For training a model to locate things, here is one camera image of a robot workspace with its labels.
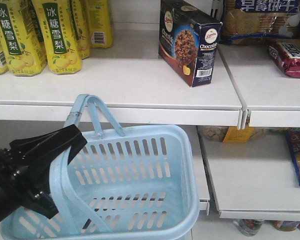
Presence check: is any breakfast biscuit bag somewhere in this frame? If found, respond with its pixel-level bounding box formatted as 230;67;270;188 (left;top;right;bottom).
221;0;300;45

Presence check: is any bottle under right shelf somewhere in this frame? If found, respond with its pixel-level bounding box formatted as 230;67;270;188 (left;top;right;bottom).
233;219;265;237

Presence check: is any yellow label snack bag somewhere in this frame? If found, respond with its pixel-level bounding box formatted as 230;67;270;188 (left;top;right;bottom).
197;125;267;143

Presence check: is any white drinks shelf unit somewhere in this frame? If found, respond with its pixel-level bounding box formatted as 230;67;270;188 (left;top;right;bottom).
0;0;300;221

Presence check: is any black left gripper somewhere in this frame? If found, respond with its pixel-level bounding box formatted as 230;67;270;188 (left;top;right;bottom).
0;124;87;219

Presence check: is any light blue plastic basket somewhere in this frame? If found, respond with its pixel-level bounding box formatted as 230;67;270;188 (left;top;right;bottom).
0;94;200;240

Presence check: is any red snack pack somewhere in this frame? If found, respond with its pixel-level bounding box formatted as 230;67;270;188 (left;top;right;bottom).
267;38;300;78

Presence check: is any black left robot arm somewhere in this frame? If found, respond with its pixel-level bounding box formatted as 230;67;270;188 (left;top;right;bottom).
0;124;87;222

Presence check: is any dark blue cookie box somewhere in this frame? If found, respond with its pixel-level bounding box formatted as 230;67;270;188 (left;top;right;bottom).
158;0;223;87

